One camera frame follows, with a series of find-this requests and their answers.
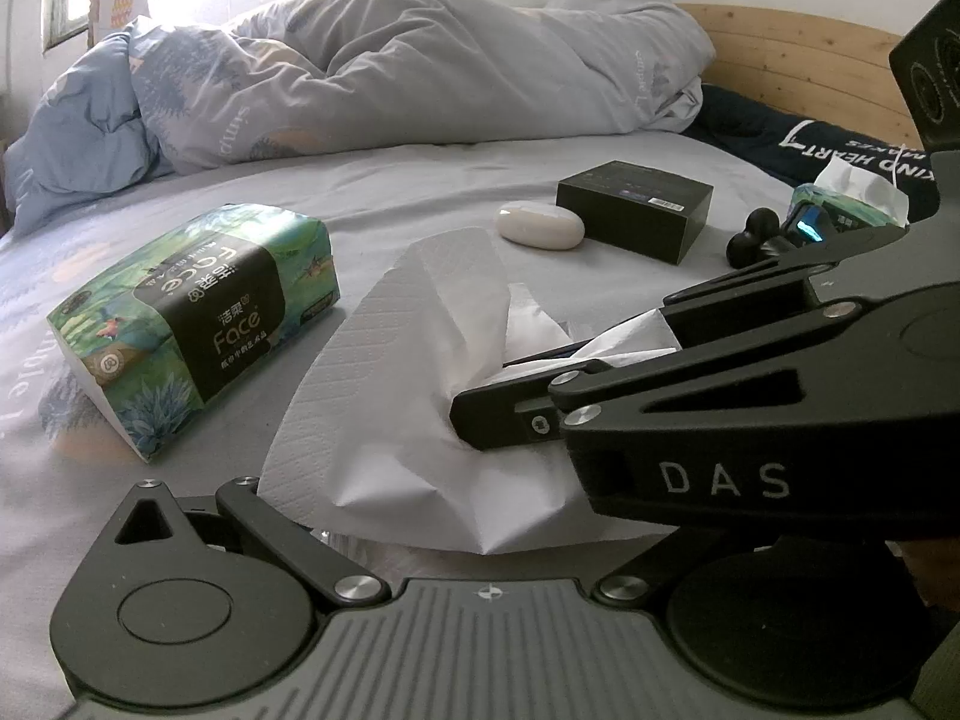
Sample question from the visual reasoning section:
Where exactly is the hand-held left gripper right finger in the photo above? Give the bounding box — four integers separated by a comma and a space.
592, 529, 698, 607

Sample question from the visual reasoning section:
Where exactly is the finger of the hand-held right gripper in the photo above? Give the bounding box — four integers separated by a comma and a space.
450, 300, 901, 455
660, 229, 912, 350

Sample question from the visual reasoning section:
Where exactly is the white oval case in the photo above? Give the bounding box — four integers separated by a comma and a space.
495, 200, 587, 248

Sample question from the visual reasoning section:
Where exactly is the blue grey duvet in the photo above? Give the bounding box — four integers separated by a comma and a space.
4, 0, 717, 237

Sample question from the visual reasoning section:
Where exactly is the black ball-head massager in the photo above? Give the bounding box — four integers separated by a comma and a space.
726, 206, 796, 271

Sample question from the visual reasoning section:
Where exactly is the shiny blue device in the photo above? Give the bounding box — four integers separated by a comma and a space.
784, 199, 832, 242

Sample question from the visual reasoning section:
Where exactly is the black cardboard box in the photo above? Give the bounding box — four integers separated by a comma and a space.
555, 160, 713, 267

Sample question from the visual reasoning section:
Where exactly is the sealed green tissue pack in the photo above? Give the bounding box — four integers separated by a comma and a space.
46, 202, 342, 464

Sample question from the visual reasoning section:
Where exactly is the dark pillow with white print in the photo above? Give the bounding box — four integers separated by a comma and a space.
682, 82, 942, 222

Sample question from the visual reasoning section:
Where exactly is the opened green tissue pack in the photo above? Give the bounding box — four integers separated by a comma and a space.
787, 157, 912, 233

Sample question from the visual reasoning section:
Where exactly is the white tissue sheet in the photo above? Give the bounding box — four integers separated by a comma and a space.
257, 225, 683, 556

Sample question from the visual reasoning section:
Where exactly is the wooden headboard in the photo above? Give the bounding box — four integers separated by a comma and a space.
679, 4, 908, 140

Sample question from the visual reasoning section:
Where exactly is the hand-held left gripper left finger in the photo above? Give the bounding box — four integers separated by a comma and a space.
112, 476, 391, 608

